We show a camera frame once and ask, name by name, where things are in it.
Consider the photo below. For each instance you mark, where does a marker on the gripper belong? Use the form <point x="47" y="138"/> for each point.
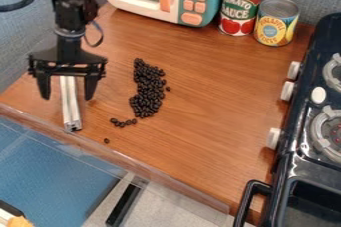
<point x="67" y="56"/>

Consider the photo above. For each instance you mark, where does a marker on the pile of black bits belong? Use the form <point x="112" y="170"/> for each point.
<point x="146" y="88"/>

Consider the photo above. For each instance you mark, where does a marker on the yellow pineapple can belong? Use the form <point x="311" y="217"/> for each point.
<point x="276" y="22"/>

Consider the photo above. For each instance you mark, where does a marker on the silver metal bar tool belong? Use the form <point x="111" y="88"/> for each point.
<point x="71" y="106"/>

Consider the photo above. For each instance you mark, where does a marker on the toy stove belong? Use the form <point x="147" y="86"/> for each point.
<point x="306" y="131"/>

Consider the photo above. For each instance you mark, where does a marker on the red tomato can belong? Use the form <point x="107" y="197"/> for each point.
<point x="240" y="5"/>

